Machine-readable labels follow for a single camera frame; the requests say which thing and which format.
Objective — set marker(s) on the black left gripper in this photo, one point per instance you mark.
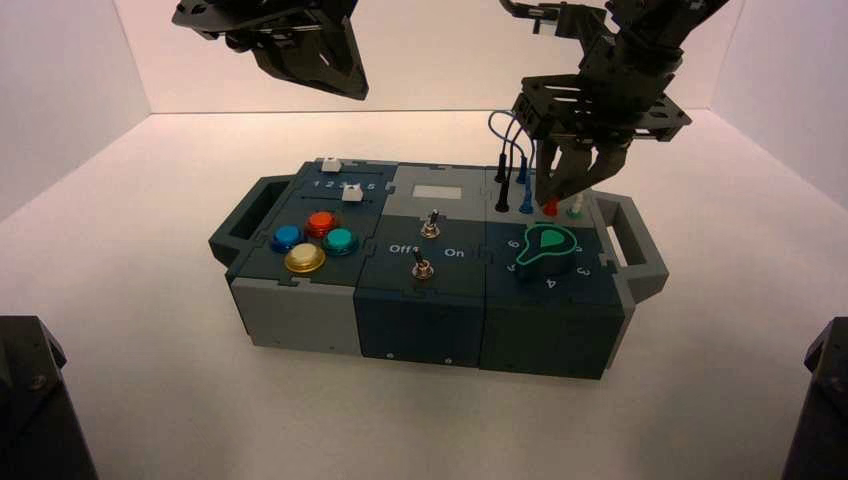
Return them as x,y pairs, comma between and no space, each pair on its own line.
265,20

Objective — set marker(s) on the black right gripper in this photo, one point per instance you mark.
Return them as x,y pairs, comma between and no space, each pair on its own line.
616,99

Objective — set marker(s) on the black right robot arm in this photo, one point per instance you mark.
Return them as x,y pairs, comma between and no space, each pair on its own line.
662,20

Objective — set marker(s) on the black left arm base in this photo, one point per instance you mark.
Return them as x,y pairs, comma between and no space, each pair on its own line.
26,404

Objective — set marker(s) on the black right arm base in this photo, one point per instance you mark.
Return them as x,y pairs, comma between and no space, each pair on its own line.
821,404

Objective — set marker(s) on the green rotary pointer knob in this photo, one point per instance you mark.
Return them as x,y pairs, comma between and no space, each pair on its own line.
546,252

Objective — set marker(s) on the white slider knob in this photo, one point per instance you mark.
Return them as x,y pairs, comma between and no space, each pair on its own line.
330,164
352,193

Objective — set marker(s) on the white rectangular label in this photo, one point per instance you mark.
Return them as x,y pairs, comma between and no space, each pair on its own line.
437,193

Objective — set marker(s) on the red round push button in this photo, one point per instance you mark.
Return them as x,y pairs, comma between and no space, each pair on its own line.
322,224

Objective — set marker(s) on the blue round push button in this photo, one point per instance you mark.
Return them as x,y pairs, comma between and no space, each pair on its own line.
287,238

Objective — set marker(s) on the teal round push button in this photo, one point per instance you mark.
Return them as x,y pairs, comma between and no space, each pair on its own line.
340,242

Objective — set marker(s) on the yellow round push button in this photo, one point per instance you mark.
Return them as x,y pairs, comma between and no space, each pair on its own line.
305,258

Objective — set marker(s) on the dark teal grey control box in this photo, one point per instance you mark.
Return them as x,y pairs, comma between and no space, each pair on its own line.
417,318

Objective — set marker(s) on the metal toggle switch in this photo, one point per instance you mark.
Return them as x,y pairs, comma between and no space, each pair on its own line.
430,225
420,265

